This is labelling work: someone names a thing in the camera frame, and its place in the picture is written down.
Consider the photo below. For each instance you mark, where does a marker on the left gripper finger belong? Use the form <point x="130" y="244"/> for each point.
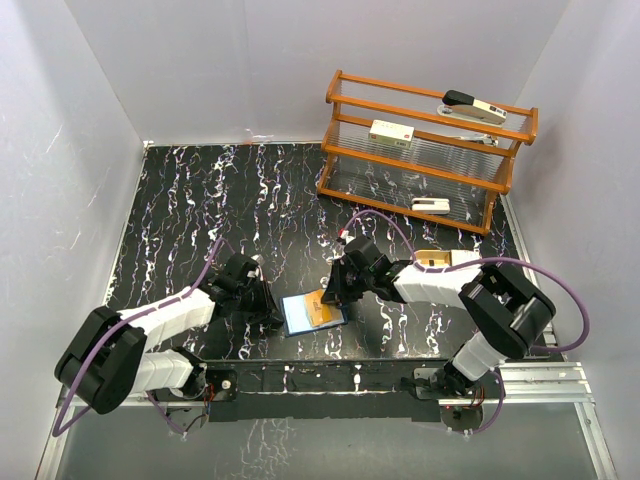
<point x="266" y="327"/>
<point x="268" y="311"/>

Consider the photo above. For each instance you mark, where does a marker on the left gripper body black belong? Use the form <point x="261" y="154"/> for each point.
<point x="247" y="298"/>

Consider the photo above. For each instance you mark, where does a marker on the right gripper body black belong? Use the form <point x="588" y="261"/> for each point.
<point x="353" y="283"/>

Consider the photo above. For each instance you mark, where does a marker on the orange patterned credit card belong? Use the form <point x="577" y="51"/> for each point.
<point x="318" y="313"/>

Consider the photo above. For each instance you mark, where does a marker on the blue card holder wallet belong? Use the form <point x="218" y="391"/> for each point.
<point x="305" y="313"/>

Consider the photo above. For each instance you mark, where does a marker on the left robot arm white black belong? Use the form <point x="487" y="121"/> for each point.
<point x="114" y="355"/>

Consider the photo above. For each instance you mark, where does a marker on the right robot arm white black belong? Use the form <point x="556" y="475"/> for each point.
<point x="509" y="312"/>

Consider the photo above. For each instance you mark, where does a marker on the white cards in tray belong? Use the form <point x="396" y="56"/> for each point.
<point x="462" y="256"/>

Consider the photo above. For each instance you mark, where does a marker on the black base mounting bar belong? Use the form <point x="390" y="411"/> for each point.
<point x="335" y="389"/>

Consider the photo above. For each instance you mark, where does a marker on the beige plastic tray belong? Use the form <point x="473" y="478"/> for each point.
<point x="432" y="259"/>

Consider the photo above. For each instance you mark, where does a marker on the small white stapler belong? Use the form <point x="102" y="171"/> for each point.
<point x="430" y="205"/>

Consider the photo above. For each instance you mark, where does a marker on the orange wooden shelf rack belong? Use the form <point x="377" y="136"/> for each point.
<point x="469" y="163"/>

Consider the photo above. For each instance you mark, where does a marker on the white staples box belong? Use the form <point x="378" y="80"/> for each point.
<point x="391" y="134"/>

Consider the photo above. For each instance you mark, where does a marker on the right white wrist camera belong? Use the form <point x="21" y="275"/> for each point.
<point x="345" y="237"/>

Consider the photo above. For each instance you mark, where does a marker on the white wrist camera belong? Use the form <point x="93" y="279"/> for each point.
<point x="345" y="237"/>
<point x="255" y="267"/>

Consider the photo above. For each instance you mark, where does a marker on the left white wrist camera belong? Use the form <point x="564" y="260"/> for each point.
<point x="255" y="267"/>

